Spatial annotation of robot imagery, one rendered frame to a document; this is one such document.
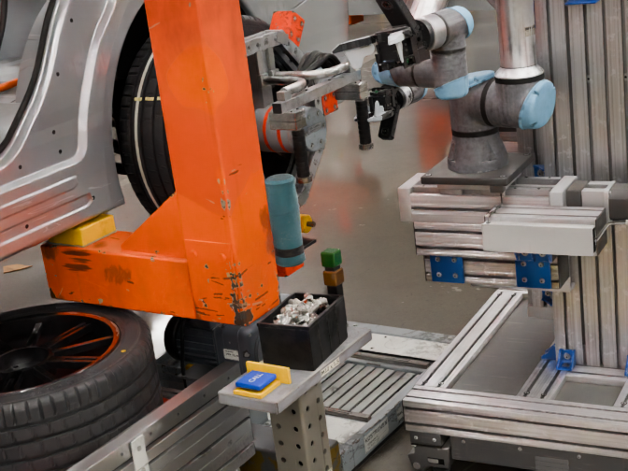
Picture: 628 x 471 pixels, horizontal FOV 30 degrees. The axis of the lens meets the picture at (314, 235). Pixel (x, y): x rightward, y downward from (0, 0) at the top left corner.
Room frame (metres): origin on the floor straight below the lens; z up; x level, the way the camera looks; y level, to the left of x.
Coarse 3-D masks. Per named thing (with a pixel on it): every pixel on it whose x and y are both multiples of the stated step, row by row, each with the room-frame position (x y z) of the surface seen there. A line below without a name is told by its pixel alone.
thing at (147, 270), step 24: (168, 216) 2.82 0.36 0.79; (120, 240) 3.01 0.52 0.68; (144, 240) 2.87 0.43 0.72; (168, 240) 2.83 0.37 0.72; (48, 264) 3.06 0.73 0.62; (72, 264) 3.00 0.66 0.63; (96, 264) 2.95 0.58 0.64; (120, 264) 2.90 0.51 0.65; (144, 264) 2.85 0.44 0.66; (168, 264) 2.80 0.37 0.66; (72, 288) 3.01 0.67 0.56; (96, 288) 2.96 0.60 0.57; (120, 288) 2.91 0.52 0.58; (144, 288) 2.86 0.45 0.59; (168, 288) 2.81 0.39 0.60; (168, 312) 2.82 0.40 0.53; (192, 312) 2.77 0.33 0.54
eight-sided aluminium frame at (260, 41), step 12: (252, 36) 3.41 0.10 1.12; (264, 36) 3.39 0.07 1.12; (276, 36) 3.43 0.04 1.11; (288, 36) 3.48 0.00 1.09; (252, 48) 3.33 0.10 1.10; (264, 48) 3.38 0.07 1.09; (276, 48) 3.50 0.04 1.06; (288, 48) 3.48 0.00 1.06; (288, 60) 3.54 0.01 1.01; (300, 60) 3.52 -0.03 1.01; (312, 84) 3.56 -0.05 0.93; (324, 144) 3.58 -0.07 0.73; (312, 156) 3.53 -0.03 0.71; (312, 168) 3.51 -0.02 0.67; (312, 180) 3.51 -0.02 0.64; (300, 192) 3.45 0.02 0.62; (300, 204) 3.44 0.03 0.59
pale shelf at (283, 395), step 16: (352, 336) 2.70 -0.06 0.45; (368, 336) 2.72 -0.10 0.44; (336, 352) 2.62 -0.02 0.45; (352, 352) 2.65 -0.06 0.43; (320, 368) 2.54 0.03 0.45; (288, 384) 2.47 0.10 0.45; (304, 384) 2.48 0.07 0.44; (224, 400) 2.47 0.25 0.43; (240, 400) 2.44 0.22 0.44; (256, 400) 2.42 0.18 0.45; (272, 400) 2.40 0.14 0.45; (288, 400) 2.42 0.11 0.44
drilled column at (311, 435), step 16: (320, 384) 2.59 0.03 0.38; (304, 400) 2.53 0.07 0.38; (320, 400) 2.58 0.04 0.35; (272, 416) 2.57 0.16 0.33; (288, 416) 2.54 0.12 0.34; (304, 416) 2.52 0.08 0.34; (320, 416) 2.60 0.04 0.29; (288, 432) 2.54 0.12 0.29; (304, 432) 2.52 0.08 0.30; (320, 432) 2.57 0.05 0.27; (288, 448) 2.55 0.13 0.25; (304, 448) 2.52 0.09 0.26; (320, 448) 2.56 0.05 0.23; (288, 464) 2.55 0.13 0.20; (304, 464) 2.52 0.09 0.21; (320, 464) 2.55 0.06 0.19
